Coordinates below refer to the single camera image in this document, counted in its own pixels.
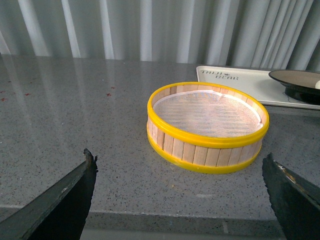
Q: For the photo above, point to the white steamer liner cloth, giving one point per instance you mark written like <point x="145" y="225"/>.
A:
<point x="209" y="113"/>

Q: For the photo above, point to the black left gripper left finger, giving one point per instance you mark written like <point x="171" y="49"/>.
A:
<point x="60" y="212"/>

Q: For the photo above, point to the cream bear-print tray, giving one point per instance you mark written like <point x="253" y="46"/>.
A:
<point x="255" y="83"/>

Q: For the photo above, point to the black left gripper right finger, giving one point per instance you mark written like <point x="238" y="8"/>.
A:
<point x="294" y="200"/>

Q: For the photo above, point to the grey pleated curtain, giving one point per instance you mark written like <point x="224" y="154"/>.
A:
<point x="269" y="34"/>

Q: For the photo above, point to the tan plate with black rim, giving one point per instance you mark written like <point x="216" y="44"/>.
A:
<point x="299" y="85"/>

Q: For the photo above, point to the yellow-rimmed bamboo steamer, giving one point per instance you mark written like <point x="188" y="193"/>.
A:
<point x="200" y="153"/>

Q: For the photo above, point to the white steamed bun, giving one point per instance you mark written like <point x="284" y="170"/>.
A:
<point x="317" y="85"/>

